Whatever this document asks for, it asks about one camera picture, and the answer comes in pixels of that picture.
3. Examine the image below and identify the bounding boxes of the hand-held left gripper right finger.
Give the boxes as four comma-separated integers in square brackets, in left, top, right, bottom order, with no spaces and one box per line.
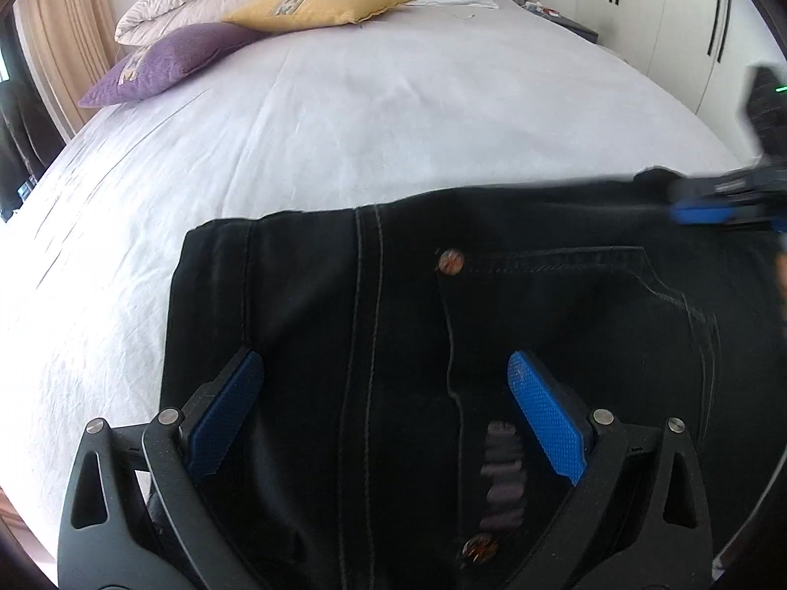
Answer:
[506,350,715,590]

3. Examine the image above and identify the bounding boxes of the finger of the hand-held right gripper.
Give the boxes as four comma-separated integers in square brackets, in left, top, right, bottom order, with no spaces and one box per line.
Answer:
[633,166,787,236]

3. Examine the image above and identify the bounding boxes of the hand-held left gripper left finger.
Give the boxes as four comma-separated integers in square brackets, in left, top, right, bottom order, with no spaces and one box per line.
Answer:
[57,347,267,590]

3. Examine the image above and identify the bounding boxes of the black denim pants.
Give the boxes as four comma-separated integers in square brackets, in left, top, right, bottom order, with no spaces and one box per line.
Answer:
[146,177,787,590]

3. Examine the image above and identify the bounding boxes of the person's right hand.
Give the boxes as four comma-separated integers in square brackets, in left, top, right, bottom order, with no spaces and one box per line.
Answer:
[771,239,787,314]

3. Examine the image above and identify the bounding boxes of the white wardrobe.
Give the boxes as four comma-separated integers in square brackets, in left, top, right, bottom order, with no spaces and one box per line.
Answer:
[590,0,769,118]

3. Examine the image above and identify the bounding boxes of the grey nightstand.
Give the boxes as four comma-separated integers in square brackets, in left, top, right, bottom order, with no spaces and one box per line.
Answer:
[522,0,600,44]

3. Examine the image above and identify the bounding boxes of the white bed sheet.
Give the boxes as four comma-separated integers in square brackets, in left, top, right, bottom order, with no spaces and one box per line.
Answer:
[0,0,748,566]

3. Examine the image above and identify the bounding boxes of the dark chair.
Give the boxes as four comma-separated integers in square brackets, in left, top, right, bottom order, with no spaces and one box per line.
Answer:
[0,77,62,222]

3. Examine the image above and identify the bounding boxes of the purple cushion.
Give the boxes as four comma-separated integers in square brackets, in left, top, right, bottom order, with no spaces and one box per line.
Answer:
[78,22,267,109]

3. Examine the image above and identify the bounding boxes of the beige curtain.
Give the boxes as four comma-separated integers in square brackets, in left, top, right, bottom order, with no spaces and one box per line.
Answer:
[21,0,121,130]

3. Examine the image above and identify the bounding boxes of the yellow cushion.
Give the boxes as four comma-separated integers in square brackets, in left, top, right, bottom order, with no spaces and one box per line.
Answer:
[221,0,420,33]

